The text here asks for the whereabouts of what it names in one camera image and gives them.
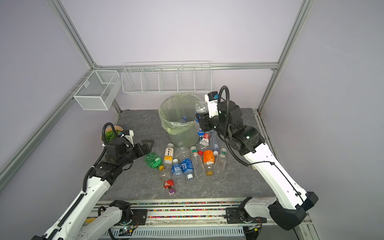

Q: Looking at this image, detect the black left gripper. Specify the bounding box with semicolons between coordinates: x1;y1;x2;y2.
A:
118;139;154;168

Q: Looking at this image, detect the Pepsi label bottle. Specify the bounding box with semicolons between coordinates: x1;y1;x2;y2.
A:
195;101;209;138

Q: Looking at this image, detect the clear bottle colourful label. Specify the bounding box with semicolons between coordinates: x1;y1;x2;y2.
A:
179;116;188;124

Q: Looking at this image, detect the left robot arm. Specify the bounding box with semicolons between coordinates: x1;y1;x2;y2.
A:
33;123;155;240

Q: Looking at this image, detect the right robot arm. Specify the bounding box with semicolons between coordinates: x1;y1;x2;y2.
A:
196;86;319;231

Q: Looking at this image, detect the green bagged waste bin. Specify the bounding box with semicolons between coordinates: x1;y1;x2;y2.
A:
158;94;200;148

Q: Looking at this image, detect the crushed green bottle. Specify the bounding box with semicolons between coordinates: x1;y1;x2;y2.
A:
145;152;162;169

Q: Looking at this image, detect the clear bottle blue cap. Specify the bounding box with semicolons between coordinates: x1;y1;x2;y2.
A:
210;131;220;157

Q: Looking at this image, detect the red label cola bottle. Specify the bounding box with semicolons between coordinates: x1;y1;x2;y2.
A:
199;132;210;147

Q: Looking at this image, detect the bottle yellow white label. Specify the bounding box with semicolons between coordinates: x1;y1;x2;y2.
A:
164;143;174;165

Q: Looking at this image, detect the orange label bottle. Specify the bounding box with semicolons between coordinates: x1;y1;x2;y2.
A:
203;150;215;176

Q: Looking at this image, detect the beige plant pot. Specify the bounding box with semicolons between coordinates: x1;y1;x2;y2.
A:
105;126;123;143

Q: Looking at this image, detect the clear bottle yellow cap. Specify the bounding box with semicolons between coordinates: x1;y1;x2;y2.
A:
159;165;172;182

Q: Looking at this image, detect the green artificial plant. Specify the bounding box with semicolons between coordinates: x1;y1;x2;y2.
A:
105;130;121;143

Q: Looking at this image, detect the red label purple cap bottle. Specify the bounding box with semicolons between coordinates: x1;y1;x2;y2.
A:
163;180;176;195

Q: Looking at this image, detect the blue label bottle white cap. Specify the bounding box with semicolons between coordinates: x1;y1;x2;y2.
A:
178;145;194;181

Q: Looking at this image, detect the clear bottle green cap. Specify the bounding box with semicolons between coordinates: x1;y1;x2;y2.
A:
190;146;206;178

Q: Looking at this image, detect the small blue label bottle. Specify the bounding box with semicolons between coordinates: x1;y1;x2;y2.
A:
171;159;185;186

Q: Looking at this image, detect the white mesh side basket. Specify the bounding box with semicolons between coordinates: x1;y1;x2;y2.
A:
74;70;122;111

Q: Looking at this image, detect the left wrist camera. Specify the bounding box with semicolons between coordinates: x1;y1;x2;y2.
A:
121;130;134;145

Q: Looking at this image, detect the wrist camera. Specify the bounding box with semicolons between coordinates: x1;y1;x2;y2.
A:
121;130;134;145
205;91;219;118

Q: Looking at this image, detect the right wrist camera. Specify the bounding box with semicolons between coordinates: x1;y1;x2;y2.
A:
205;91;219;118

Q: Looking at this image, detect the white wire wall basket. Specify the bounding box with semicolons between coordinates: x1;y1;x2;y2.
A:
121;61;212;94

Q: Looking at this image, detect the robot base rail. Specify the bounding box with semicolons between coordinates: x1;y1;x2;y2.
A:
83;197;313;240

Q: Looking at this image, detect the aluminium frame corner post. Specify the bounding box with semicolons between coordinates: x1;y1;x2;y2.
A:
47;0;98;70

